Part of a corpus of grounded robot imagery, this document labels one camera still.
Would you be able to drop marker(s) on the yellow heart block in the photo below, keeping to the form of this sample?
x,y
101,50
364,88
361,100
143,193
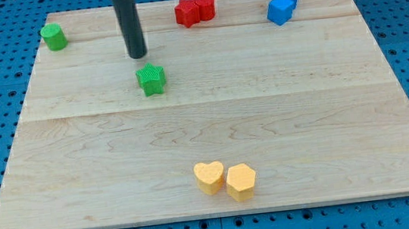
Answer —
x,y
209,177

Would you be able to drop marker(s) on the yellow hexagon block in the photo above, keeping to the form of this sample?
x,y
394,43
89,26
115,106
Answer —
x,y
240,182

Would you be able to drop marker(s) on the green star block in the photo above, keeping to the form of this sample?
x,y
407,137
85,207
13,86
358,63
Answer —
x,y
151,79

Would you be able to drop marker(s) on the light wooden board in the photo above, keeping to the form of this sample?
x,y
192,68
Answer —
x,y
313,107

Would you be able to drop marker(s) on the red cylinder block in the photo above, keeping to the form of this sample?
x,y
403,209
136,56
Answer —
x,y
206,8

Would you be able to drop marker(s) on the front blue cube block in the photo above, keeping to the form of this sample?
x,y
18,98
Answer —
x,y
280,11

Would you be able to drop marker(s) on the red star block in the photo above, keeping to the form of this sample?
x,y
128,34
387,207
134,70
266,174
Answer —
x,y
187,13

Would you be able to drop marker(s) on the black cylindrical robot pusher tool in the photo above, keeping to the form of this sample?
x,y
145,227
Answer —
x,y
129,22

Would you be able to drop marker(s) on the green cylinder block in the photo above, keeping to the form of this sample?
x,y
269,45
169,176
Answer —
x,y
54,37

